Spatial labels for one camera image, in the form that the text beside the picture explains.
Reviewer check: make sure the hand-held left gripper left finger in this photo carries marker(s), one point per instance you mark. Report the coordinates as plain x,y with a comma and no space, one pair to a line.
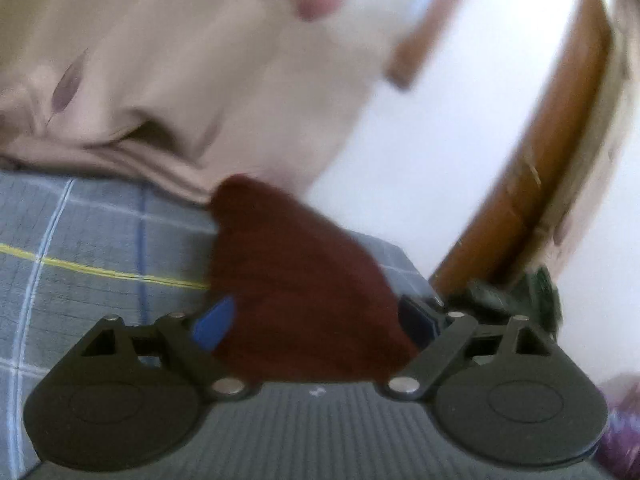
216,325

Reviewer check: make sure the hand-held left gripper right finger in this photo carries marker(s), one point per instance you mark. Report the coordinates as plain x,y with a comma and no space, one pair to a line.
417,321

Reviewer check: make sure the maroon small cloth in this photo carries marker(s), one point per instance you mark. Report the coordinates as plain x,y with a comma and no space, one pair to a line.
300,285

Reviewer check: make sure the blue-grey plaid bedsheet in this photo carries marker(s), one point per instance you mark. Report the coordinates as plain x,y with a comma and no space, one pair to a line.
100,225

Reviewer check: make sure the purple cloth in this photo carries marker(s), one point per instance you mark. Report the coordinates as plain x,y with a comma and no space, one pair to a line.
622,430

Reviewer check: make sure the beige blanket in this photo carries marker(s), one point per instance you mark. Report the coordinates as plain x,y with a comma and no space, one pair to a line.
175,60

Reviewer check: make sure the brown wooden board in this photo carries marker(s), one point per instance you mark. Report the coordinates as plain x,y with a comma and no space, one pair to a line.
415,45

